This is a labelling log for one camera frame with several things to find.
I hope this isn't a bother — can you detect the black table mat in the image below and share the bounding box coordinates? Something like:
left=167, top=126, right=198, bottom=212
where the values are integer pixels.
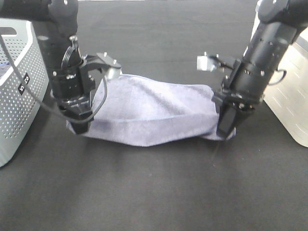
left=0, top=0, right=308, bottom=231

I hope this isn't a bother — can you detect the grey-blue microfibre towel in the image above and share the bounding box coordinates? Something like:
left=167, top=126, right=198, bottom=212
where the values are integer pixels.
left=84, top=74, right=221, bottom=147

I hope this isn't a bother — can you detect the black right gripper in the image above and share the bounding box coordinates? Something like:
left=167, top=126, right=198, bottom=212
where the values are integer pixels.
left=211, top=54, right=261, bottom=138

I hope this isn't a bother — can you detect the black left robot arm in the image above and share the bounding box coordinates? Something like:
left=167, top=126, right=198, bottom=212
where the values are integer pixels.
left=0, top=0, right=121, bottom=134

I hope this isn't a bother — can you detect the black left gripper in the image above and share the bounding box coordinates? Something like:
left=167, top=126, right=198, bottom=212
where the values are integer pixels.
left=51, top=55, right=107, bottom=135

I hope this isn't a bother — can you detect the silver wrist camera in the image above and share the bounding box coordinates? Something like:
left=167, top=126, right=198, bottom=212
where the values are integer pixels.
left=196, top=52, right=218, bottom=72
left=96, top=52, right=122, bottom=80

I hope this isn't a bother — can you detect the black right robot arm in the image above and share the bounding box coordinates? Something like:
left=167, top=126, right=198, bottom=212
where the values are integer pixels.
left=213, top=0, right=308, bottom=139

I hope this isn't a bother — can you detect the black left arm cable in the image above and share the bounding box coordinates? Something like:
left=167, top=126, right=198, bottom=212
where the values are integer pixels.
left=0, top=33, right=108, bottom=124

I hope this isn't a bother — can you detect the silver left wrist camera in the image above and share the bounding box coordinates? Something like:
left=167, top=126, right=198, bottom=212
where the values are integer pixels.
left=96, top=52, right=122, bottom=80

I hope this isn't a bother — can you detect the white storage box grey rim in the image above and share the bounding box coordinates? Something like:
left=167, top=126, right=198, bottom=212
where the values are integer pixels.
left=250, top=4, right=308, bottom=148

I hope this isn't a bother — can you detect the grey perforated laundry basket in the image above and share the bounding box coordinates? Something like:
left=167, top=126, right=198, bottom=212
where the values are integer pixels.
left=0, top=18, right=49, bottom=166

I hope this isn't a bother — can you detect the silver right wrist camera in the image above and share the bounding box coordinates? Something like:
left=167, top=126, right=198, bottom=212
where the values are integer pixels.
left=196, top=52, right=218, bottom=72

